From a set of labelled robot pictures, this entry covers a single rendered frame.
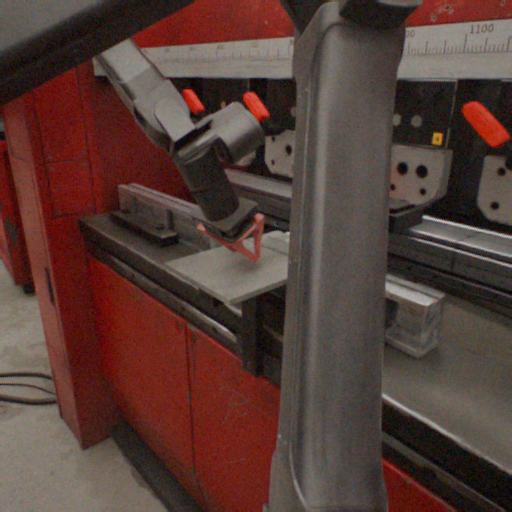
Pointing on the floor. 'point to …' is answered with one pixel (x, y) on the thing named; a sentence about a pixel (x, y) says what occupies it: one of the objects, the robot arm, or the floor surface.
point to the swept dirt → (140, 478)
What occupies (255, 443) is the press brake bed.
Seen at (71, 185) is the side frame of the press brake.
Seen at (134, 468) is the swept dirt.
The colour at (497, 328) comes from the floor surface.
